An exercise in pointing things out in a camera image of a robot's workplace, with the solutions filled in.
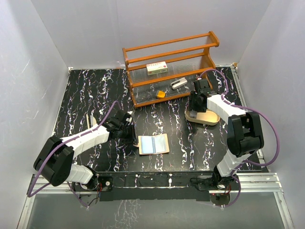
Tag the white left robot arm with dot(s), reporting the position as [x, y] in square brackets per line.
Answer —
[60, 167]

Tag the white stapler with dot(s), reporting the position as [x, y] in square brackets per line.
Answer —
[178, 83]

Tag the yellow tape measure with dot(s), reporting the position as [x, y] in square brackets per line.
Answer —
[160, 94]

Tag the cream leather card holder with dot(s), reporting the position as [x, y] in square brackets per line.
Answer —
[152, 145]

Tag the orange wooden shelf rack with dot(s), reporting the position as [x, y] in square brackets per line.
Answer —
[185, 57]

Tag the aluminium frame rail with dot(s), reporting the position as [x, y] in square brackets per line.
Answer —
[257, 204]

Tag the black front base bar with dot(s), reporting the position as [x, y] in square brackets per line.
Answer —
[198, 185]

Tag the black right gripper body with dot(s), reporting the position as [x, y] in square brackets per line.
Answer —
[194, 103]

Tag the stack of cards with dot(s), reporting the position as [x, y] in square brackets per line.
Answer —
[193, 114]

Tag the white red paper box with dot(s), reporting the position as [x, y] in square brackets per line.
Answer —
[156, 68]

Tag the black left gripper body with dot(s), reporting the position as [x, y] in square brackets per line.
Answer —
[122, 129]

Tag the beige oval tray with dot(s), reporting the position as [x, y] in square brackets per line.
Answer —
[206, 118]

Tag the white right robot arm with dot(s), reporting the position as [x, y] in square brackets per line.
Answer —
[244, 132]

